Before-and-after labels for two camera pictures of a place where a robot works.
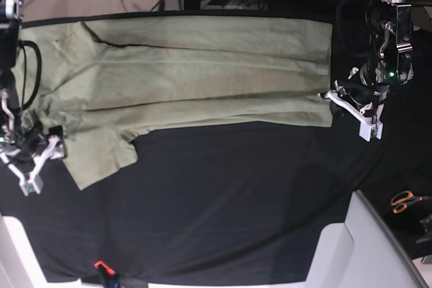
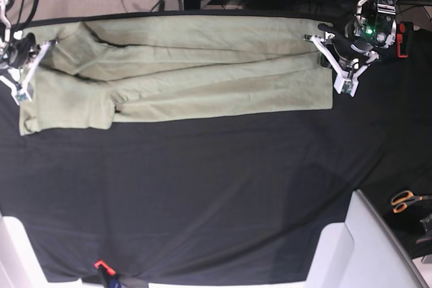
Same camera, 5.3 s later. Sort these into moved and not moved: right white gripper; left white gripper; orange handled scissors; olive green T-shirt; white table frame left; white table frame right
Moved: left white gripper; olive green T-shirt; right white gripper
Not moved: white table frame right; white table frame left; orange handled scissors
